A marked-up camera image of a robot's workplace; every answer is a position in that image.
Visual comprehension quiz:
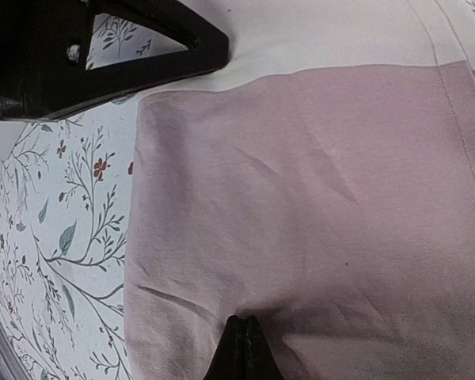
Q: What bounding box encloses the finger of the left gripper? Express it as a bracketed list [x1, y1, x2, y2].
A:
[0, 1, 229, 121]

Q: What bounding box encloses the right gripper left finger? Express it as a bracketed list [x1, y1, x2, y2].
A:
[208, 316, 245, 380]

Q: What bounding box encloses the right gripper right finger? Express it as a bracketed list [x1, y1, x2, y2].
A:
[243, 317, 284, 380]

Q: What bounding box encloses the pink and white underwear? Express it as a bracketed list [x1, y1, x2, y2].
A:
[124, 1, 475, 379]

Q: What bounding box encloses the floral patterned table mat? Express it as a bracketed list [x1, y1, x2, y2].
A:
[0, 1, 475, 379]

